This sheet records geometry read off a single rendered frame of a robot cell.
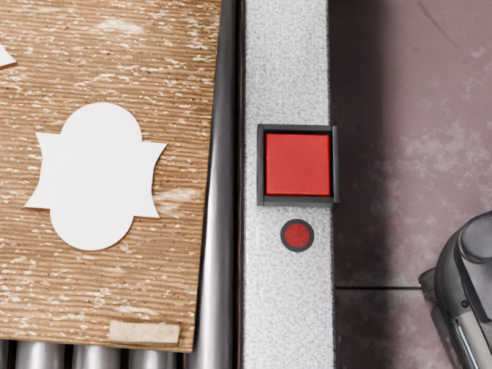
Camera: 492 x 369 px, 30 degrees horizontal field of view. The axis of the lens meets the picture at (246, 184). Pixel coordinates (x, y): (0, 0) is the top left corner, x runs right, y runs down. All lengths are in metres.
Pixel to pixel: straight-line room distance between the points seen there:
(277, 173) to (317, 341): 0.16
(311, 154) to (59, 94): 0.24
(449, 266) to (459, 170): 0.36
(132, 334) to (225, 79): 0.27
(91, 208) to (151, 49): 0.17
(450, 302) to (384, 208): 0.33
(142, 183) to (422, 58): 1.22
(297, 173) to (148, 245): 0.15
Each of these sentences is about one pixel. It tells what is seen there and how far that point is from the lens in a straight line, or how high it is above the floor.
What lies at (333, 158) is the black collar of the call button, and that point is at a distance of 0.86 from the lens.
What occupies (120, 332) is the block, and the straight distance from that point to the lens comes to 0.78.
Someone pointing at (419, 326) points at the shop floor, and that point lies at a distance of 1.81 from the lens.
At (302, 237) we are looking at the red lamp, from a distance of 0.85.
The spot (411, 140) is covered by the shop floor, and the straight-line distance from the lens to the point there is 1.90.
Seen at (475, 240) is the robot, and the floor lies 0.32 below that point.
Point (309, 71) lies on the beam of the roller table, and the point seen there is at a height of 0.92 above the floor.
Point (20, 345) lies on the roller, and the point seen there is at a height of 0.91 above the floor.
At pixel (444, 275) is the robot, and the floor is 0.23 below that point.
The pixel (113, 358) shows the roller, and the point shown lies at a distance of 0.83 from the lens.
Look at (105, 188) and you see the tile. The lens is 0.83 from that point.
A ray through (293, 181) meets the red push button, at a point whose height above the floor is 0.93.
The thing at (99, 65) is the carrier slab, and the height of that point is 0.94.
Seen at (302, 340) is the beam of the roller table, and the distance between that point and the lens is 0.83.
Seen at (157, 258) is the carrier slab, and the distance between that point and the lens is 0.82.
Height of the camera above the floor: 1.73
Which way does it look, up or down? 73 degrees down
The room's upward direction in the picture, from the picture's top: 12 degrees clockwise
